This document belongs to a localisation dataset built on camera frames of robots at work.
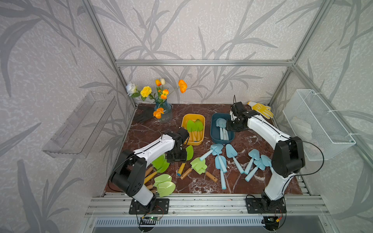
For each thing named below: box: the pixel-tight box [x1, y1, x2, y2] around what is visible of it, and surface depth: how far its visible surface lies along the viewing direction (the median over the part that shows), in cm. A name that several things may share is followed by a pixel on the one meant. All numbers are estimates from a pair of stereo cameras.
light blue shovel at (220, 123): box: [216, 117, 225, 141], surface depth 107 cm
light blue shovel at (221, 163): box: [215, 155, 228, 173], surface depth 90 cm
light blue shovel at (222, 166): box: [218, 155, 228, 190], surface depth 87 cm
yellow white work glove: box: [246, 100, 275, 120], surface depth 121 cm
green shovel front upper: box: [153, 173, 172, 188], surface depth 84 cm
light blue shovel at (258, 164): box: [244, 158, 267, 183], surface depth 86 cm
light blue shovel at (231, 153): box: [225, 143, 245, 175], surface depth 94 cm
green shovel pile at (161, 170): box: [143, 158, 170, 184], surface depth 86 cm
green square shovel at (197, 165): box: [180, 157, 208, 180], surface depth 88 cm
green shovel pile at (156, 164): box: [145, 153, 166, 177], surface depth 88 cm
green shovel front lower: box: [157, 181, 176, 198], surface depth 82 cm
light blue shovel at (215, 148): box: [199, 143, 224, 162], surface depth 94 cm
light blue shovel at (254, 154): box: [244, 149, 260, 175], surface depth 91 cm
